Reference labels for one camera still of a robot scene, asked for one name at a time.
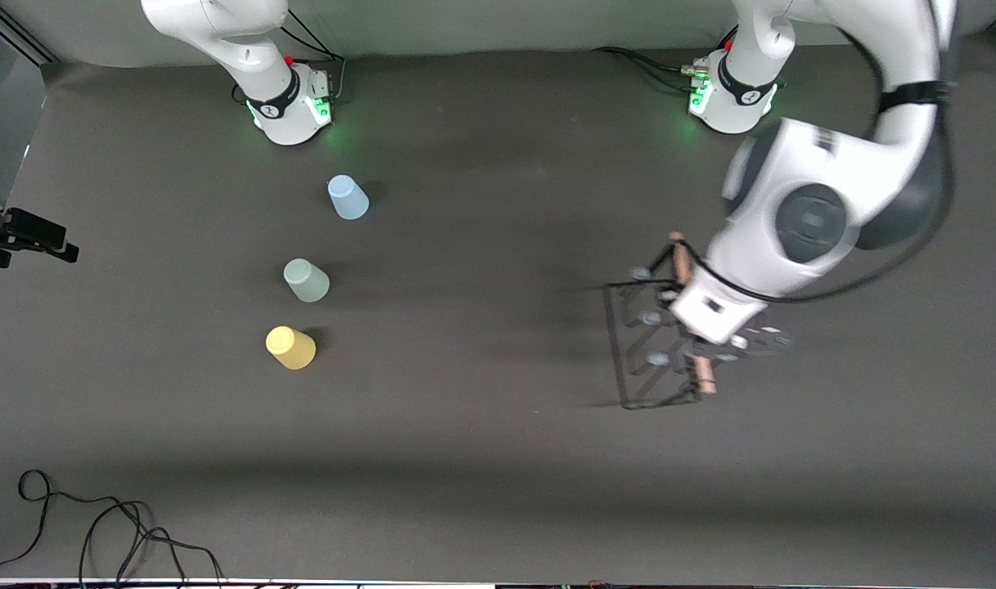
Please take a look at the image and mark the light blue plastic cup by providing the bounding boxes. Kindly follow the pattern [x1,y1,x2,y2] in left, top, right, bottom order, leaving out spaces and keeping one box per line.
[327,174,371,221]

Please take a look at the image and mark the black left base cables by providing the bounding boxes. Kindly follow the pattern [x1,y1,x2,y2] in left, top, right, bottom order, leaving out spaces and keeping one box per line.
[592,23,740,92]

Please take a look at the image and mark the dark grey table sheet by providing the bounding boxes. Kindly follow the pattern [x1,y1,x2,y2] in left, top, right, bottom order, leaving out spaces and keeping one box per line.
[0,27,996,583]

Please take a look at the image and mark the black wire cup holder rack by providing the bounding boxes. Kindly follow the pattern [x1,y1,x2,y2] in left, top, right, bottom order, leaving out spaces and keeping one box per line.
[602,232,719,410]

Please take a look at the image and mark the thin black loose cable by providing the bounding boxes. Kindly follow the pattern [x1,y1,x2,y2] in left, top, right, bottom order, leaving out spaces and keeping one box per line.
[0,470,151,580]
[79,501,225,587]

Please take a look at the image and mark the yellow plastic cup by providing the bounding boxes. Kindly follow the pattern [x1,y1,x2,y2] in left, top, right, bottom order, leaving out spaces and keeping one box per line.
[265,326,318,371]

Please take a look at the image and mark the black right base cables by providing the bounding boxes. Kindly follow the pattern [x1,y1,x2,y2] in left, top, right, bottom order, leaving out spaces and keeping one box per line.
[278,8,347,106]

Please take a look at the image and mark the pale green plastic cup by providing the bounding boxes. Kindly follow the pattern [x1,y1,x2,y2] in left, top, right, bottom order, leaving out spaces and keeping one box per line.
[283,259,331,303]

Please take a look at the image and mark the aluminium frame rail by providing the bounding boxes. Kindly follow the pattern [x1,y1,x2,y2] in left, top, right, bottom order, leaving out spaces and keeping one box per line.
[0,0,58,66]

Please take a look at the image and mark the black base cables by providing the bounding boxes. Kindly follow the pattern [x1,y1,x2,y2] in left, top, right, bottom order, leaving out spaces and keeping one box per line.
[278,8,347,106]
[592,23,740,92]

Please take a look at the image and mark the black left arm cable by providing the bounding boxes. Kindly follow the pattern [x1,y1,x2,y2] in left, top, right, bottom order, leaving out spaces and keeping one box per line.
[682,0,957,305]

